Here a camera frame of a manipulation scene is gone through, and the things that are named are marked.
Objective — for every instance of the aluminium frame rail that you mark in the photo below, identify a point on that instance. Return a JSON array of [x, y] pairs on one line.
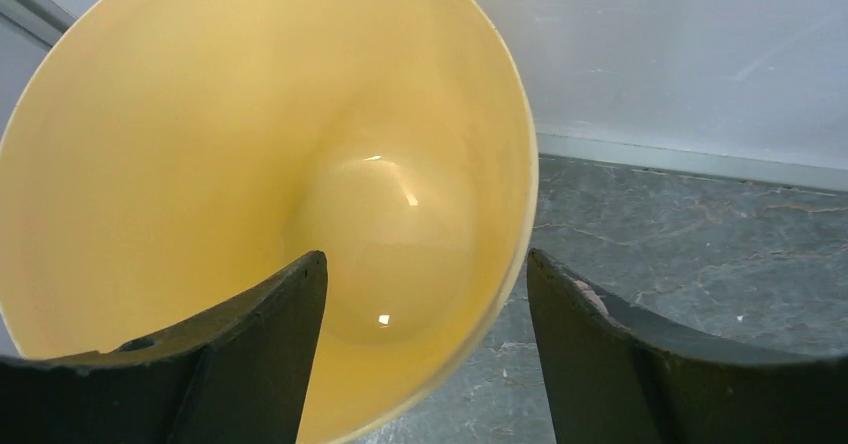
[[43, 20]]

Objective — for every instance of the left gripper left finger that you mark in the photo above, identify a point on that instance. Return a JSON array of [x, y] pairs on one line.
[[235, 373]]

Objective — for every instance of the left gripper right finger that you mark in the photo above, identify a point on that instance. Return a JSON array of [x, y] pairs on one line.
[[616, 372]]

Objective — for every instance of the yellow plastic trash bin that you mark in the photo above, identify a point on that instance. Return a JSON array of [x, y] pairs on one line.
[[169, 154]]

